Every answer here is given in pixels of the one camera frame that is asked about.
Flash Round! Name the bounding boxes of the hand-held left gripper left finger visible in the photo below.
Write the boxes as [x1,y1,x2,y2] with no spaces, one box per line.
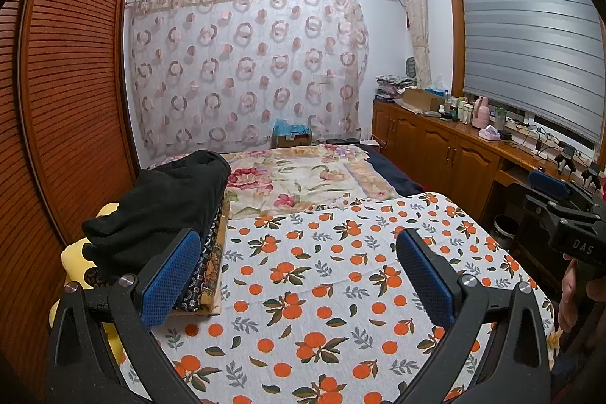
[45,228,204,404]

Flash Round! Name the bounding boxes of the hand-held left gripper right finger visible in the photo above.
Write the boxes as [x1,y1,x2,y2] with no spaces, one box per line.
[395,228,553,404]

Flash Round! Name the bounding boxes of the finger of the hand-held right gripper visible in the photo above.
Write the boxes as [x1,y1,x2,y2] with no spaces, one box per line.
[525,170,598,221]

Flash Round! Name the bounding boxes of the black t-shirt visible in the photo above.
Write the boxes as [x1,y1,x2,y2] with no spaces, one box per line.
[81,150,233,287]

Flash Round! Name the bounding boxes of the pile of folded clothes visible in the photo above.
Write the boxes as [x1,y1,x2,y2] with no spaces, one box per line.
[375,74,418,100]

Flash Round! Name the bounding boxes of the person's right hand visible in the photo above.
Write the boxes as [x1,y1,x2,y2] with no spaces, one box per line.
[559,259,594,335]

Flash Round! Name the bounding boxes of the navy patterned folded cloth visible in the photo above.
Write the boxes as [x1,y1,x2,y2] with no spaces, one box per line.
[171,207,224,312]

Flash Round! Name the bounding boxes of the black desk device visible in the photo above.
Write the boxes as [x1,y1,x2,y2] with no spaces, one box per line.
[554,144,577,176]
[581,162,605,190]

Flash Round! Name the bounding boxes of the brown patterned folded cloth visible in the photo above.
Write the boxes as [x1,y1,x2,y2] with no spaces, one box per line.
[173,196,233,318]

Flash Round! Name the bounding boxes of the waste bin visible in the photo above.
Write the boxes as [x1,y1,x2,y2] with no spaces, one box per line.
[492,215,522,252]

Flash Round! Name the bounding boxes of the orange fruit print sheet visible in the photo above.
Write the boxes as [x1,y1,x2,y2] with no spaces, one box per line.
[118,192,556,404]

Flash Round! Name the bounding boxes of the pink thermos bottle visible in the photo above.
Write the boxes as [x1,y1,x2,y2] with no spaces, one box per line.
[473,95,492,131]

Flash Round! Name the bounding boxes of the dark navy blanket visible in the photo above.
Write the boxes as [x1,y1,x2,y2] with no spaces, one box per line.
[367,146,425,200]

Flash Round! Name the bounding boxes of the wooden cabinet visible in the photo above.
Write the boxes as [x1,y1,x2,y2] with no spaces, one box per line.
[372,98,606,235]

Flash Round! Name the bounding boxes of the open cardboard box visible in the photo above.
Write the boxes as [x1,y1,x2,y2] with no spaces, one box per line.
[402,88,447,112]

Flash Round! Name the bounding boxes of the floral rose blanket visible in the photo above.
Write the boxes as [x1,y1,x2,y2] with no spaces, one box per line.
[149,143,404,221]

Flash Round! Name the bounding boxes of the beige drape curtain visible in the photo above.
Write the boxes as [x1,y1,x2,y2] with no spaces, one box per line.
[397,0,433,91]

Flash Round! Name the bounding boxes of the circle patterned curtain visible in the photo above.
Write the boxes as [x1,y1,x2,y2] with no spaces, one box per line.
[125,0,371,159]

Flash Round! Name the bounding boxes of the wooden louvre wardrobe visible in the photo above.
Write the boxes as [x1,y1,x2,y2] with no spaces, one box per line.
[0,0,141,387]

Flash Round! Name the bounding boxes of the wooden window frame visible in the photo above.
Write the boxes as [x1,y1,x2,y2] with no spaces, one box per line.
[444,0,606,164]

